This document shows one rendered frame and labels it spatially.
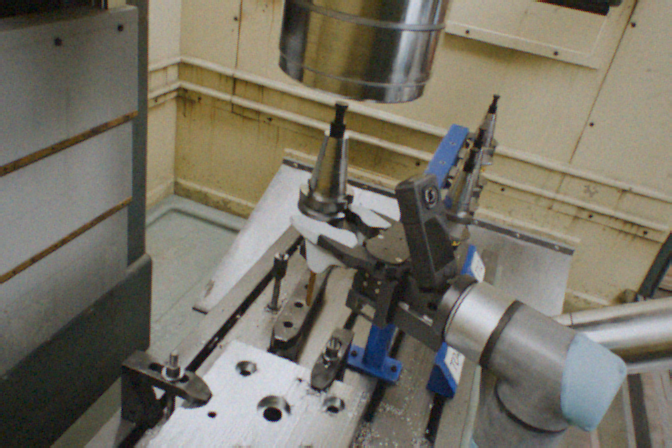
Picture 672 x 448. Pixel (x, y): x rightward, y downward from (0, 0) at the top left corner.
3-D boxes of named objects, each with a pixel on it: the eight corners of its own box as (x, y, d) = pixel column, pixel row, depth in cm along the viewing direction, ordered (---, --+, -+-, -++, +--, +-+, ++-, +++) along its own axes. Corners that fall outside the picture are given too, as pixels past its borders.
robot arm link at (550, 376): (578, 459, 53) (619, 390, 48) (468, 386, 58) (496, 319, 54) (603, 412, 58) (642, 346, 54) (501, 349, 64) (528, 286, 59)
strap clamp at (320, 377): (343, 380, 103) (360, 312, 95) (316, 436, 92) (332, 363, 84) (325, 372, 103) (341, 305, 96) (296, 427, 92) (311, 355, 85)
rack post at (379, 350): (402, 366, 108) (444, 229, 94) (395, 386, 104) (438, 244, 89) (351, 346, 110) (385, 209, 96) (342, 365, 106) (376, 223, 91)
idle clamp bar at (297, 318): (328, 289, 125) (333, 263, 121) (289, 371, 102) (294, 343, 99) (306, 282, 125) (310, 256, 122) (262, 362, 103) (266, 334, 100)
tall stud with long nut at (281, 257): (283, 305, 117) (292, 251, 111) (277, 313, 115) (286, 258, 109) (270, 301, 118) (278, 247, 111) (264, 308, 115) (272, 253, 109)
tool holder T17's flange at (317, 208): (315, 190, 72) (318, 171, 70) (359, 207, 70) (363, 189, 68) (287, 209, 67) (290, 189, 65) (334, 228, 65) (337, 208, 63)
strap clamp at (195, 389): (210, 435, 88) (218, 360, 81) (198, 452, 86) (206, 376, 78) (134, 402, 91) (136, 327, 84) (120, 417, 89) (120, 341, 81)
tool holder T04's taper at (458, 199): (446, 197, 97) (458, 160, 94) (472, 207, 96) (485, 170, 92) (438, 207, 93) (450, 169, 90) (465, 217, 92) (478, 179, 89)
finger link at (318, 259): (272, 261, 68) (345, 293, 65) (279, 218, 65) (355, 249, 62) (286, 249, 70) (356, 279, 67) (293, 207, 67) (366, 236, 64)
